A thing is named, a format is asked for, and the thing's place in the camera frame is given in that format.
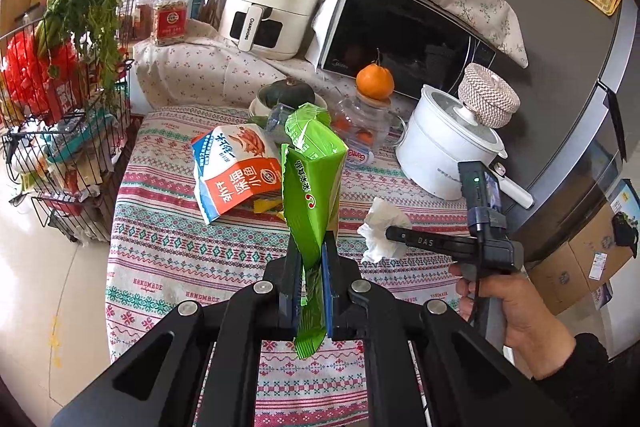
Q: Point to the person's right forearm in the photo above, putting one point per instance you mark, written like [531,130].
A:
[590,382]

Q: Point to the red plastic bag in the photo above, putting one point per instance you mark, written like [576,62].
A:
[30,67]

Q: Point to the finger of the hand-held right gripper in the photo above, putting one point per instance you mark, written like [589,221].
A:
[425,240]

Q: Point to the orange white snack bag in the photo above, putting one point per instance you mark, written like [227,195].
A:
[235,172]

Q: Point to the white tissue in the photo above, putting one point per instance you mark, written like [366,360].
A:
[382,227]

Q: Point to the green leafy vegetable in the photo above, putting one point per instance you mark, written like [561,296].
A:
[80,17]

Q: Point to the orange with stem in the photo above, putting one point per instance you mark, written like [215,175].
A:
[375,82]

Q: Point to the yellow wrapper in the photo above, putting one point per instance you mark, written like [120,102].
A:
[267,207]

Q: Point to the green snack bag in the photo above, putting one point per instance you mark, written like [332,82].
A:
[312,187]

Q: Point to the white floral cloth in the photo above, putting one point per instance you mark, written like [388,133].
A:
[200,72]

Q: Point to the red label glass jar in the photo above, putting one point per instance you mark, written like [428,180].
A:
[169,19]

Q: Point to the cream air fryer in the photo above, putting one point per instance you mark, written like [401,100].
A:
[270,2]

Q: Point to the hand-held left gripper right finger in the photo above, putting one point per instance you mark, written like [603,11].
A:
[327,302]

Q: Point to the black microwave oven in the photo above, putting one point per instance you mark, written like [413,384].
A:
[400,42]

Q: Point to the white electric cooking pot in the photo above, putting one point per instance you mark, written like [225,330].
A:
[445,152]

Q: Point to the glass teapot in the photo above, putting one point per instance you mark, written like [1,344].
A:
[365,122]

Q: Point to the person's right hand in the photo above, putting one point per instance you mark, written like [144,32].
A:
[530,322]

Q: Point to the woven lidded basket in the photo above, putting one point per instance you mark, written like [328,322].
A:
[487,97]

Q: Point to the large cardboard box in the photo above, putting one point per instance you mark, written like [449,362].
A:
[570,272]

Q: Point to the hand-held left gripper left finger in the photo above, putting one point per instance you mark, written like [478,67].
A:
[292,317]

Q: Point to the grey refrigerator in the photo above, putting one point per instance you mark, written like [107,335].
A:
[560,82]

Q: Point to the dark green squash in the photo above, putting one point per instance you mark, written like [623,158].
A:
[285,92]

